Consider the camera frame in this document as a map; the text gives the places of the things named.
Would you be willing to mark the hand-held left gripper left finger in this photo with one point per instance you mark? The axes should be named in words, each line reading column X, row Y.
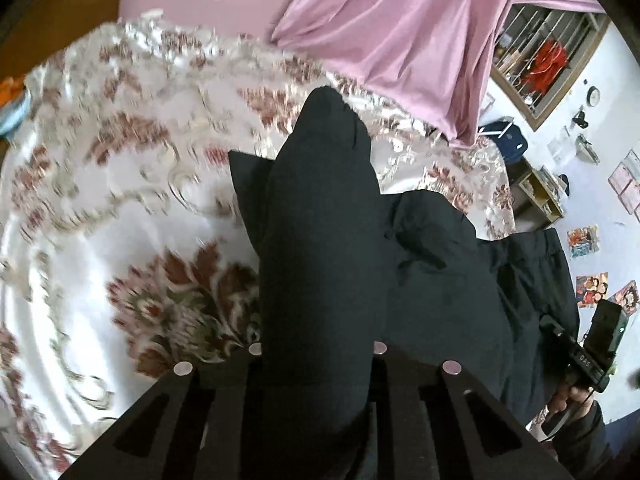
column 235, row 400

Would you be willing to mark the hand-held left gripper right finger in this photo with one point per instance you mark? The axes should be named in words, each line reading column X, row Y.
column 397, row 400

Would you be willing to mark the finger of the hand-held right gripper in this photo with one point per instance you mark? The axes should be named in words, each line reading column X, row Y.
column 557, row 332

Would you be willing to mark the black coat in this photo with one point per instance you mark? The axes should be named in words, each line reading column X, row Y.
column 320, row 235

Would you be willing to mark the person's right forearm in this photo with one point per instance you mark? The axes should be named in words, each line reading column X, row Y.
column 585, row 447

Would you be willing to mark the person's right hand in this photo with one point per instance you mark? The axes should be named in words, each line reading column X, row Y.
column 562, row 400

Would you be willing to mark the wooden shelf unit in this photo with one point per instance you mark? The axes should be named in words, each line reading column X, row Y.
column 542, row 195

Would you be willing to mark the dark blue bag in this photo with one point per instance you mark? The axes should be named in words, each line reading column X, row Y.
column 507, row 140

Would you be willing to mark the floral satin bedspread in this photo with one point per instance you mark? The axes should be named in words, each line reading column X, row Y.
column 100, row 185

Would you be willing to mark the red hanging cloth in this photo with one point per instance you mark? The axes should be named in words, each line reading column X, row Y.
column 546, row 65

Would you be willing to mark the wooden framed barred window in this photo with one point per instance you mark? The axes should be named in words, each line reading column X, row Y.
column 550, row 60

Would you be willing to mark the pink curtain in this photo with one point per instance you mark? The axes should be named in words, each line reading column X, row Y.
column 415, row 35

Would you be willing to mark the brown wooden panel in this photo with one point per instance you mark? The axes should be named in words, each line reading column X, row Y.
column 55, row 5

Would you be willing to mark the cartoon boy wall poster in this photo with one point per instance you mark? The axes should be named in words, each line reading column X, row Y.
column 627, row 297

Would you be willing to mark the cartoon faces wall poster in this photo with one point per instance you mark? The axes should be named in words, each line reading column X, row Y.
column 592, row 290

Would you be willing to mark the cartoon group wall poster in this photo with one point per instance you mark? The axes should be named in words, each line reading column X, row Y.
column 583, row 241

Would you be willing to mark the grid of wall certificates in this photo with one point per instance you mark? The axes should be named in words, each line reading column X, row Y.
column 627, row 182

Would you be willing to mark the small wall rack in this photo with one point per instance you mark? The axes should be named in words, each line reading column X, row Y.
column 587, row 149

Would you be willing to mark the white paper on wall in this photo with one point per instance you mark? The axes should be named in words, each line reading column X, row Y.
column 560, row 146

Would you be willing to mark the small black wall fixture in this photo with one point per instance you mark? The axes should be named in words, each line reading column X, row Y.
column 580, row 120

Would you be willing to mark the round wall clock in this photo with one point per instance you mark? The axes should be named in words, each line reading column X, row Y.
column 593, row 96

